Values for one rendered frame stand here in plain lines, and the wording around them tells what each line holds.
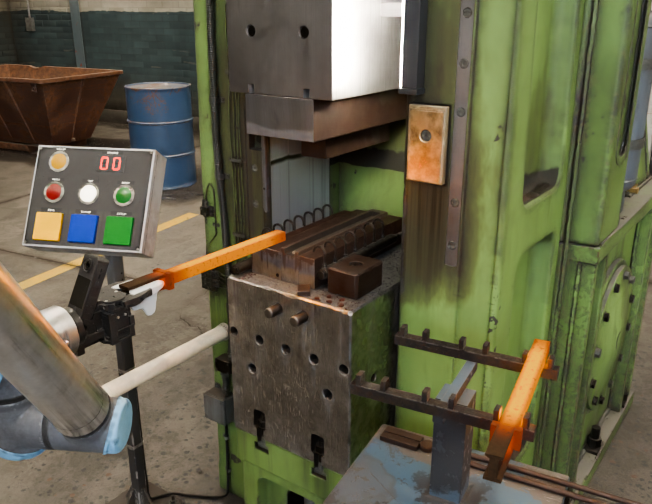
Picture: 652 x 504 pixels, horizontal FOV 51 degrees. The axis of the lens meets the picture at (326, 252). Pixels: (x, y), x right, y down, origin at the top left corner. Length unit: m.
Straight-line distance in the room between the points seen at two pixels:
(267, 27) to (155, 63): 8.00
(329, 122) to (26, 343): 0.91
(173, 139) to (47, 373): 5.33
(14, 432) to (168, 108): 5.13
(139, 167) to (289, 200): 0.42
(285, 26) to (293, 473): 1.11
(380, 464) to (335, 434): 0.29
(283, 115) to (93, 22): 8.71
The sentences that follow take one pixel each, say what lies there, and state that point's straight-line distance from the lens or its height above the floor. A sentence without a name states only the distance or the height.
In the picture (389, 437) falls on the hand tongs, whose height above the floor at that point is 0.70.
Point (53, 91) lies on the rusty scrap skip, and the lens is 7.82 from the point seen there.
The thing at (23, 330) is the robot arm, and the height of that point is 1.19.
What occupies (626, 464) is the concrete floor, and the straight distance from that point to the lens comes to 2.82.
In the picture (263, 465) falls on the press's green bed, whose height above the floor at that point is 0.38.
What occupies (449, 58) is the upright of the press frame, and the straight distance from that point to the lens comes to 1.52.
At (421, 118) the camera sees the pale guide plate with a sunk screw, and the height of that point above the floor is 1.33.
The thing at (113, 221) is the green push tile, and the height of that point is 1.03.
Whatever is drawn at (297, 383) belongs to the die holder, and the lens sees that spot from 1.73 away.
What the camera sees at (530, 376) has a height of 0.96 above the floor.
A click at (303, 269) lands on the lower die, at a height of 0.96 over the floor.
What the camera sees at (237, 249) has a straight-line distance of 1.50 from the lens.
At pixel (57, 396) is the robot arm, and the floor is 1.05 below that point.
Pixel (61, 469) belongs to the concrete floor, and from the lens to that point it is 2.74.
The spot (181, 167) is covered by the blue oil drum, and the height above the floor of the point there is 0.19.
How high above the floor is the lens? 1.56
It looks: 20 degrees down
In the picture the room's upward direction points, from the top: straight up
